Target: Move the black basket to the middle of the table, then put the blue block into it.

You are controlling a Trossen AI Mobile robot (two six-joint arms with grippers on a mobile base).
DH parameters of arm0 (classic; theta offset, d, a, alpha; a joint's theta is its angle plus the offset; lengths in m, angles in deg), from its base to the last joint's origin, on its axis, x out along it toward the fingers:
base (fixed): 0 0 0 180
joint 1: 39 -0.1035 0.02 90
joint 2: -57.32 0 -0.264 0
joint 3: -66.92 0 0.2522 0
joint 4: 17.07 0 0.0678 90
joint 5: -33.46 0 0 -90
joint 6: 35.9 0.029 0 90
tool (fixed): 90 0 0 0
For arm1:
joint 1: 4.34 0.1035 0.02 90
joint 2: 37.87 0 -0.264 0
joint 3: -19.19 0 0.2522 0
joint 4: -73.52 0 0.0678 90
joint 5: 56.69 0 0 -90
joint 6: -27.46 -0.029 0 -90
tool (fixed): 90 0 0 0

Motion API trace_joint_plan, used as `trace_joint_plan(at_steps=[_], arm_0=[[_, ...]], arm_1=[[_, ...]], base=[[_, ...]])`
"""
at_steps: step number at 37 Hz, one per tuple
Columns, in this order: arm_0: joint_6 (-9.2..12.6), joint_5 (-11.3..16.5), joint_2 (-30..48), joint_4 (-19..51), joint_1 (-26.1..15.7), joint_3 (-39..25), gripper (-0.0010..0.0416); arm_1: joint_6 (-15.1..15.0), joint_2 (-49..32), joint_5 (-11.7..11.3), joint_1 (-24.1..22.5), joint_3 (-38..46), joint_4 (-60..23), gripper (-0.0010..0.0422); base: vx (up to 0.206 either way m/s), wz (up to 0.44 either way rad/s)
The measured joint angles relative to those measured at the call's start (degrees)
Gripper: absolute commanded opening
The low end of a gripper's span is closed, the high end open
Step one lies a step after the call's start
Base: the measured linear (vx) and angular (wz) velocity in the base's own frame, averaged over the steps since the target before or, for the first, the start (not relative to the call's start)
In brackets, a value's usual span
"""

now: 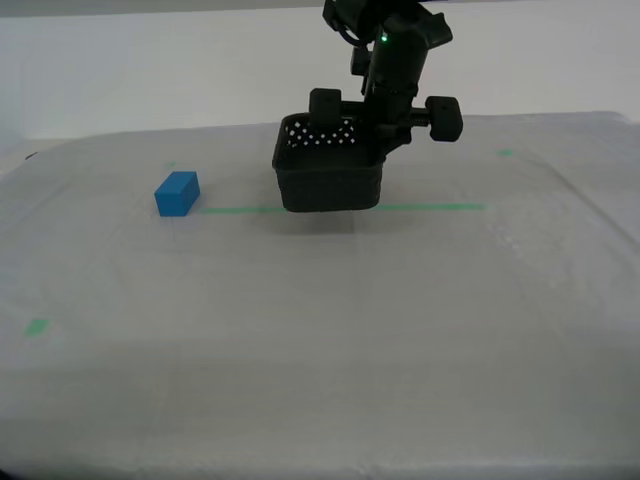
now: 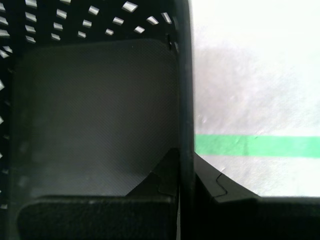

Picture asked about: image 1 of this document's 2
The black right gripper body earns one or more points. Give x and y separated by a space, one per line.
397 75

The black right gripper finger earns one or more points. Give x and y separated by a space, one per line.
445 117
325 107

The black perforated plastic basket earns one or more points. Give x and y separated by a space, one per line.
325 190

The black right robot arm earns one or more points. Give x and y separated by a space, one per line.
410 27

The blue rectangular block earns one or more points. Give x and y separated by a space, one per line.
175 197

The long green tape strip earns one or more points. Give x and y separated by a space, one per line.
240 210

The white table cover sheet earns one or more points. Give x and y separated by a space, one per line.
320 325

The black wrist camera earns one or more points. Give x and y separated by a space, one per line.
359 60

